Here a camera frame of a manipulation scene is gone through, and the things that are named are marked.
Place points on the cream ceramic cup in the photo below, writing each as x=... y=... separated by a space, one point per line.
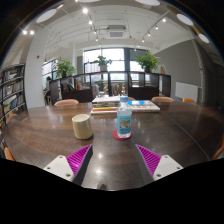
x=82 y=126

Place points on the right potted plant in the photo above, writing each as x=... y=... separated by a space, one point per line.
x=148 y=62

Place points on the orange chair centre right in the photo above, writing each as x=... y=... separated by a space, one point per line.
x=162 y=99

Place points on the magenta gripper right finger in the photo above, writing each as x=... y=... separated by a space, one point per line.
x=153 y=166

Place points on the middle potted plant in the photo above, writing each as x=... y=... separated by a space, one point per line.
x=103 y=62

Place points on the left potted plant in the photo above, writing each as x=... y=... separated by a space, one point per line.
x=64 y=68

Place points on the orange chair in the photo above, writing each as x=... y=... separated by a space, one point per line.
x=66 y=102
x=131 y=98
x=162 y=99
x=188 y=100

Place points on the ceiling air conditioner unit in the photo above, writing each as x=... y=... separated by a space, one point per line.
x=116 y=32

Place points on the orange chair far left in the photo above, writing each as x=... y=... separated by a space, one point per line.
x=66 y=102

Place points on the red round coaster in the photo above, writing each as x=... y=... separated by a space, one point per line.
x=115 y=135

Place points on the dark low shelf divider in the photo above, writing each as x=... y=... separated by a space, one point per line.
x=88 y=86

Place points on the white radiator panel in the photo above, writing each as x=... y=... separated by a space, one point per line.
x=184 y=90

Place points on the stack of books left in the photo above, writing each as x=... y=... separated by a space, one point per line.
x=105 y=105

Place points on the orange chair left edge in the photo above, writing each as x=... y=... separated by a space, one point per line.
x=8 y=154

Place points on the clear water bottle blue cap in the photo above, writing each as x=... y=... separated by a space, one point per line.
x=124 y=115

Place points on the tall bookshelf with books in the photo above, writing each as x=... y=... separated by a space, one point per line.
x=12 y=93

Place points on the potted plant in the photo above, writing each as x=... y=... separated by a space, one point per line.
x=148 y=62
x=64 y=68
x=103 y=62

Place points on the orange chair far right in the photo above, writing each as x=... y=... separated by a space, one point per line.
x=188 y=100

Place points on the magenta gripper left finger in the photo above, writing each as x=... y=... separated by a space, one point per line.
x=72 y=167

